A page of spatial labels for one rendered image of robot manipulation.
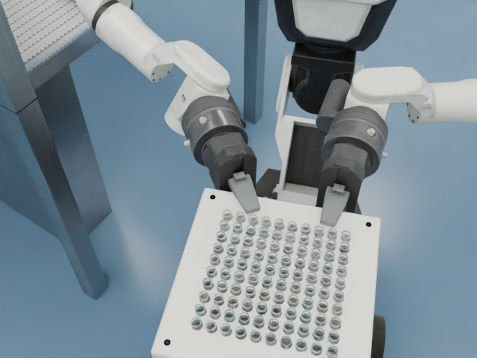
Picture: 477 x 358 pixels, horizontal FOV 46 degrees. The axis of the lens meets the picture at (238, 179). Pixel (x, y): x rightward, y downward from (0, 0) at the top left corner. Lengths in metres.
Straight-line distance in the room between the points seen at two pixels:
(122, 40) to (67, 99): 0.74
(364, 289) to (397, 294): 1.25
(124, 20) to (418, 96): 0.48
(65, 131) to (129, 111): 0.76
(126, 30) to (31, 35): 0.49
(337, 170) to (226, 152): 0.15
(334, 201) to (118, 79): 1.95
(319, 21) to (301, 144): 0.31
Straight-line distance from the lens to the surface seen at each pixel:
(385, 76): 0.91
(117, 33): 0.97
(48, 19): 1.45
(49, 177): 1.44
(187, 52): 0.91
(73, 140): 1.77
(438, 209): 2.20
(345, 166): 0.75
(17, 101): 1.26
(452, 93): 0.96
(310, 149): 1.27
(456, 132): 2.50
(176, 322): 0.68
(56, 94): 1.64
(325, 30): 1.10
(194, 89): 0.88
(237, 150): 0.76
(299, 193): 1.25
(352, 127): 0.83
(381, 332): 1.67
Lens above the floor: 1.68
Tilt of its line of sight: 51 degrees down
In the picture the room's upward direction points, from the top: straight up
